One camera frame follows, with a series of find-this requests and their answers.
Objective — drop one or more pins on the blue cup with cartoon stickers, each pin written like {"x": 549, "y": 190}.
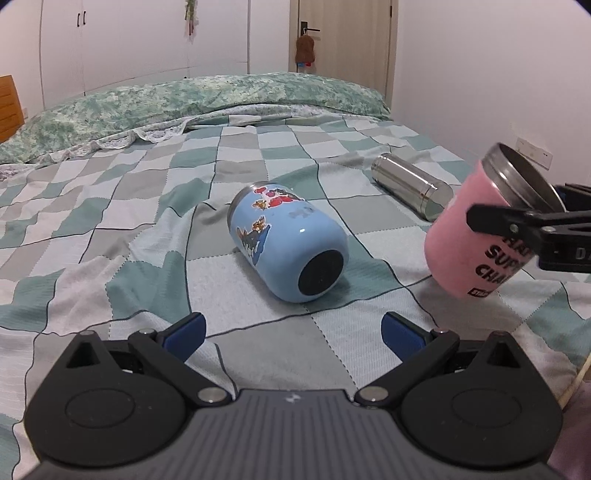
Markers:
{"x": 286, "y": 237}

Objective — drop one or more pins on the white wardrobe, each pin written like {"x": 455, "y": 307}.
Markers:
{"x": 138, "y": 41}

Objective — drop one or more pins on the pink cup with black lettering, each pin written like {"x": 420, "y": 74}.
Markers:
{"x": 455, "y": 249}

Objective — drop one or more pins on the beige door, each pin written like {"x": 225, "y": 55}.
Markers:
{"x": 351, "y": 41}

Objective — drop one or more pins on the checkered bed sheet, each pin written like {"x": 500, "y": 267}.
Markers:
{"x": 138, "y": 207}

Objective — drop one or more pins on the white wall socket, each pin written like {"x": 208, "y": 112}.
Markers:
{"x": 534, "y": 153}

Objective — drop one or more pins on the wooden headboard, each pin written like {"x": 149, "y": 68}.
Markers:
{"x": 7, "y": 110}

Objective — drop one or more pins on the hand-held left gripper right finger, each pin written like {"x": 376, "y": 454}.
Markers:
{"x": 400, "y": 337}

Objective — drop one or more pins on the pale purple cloth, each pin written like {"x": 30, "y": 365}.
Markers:
{"x": 575, "y": 438}

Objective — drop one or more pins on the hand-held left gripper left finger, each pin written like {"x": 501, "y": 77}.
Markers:
{"x": 184, "y": 334}

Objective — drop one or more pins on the hanging plant decoration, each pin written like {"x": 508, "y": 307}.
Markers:
{"x": 189, "y": 18}

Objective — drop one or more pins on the stainless steel cup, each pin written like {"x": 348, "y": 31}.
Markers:
{"x": 401, "y": 180}

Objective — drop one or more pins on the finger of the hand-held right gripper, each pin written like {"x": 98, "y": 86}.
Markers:
{"x": 496, "y": 220}
{"x": 577, "y": 197}

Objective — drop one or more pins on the green floral quilt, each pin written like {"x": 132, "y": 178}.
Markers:
{"x": 184, "y": 101}

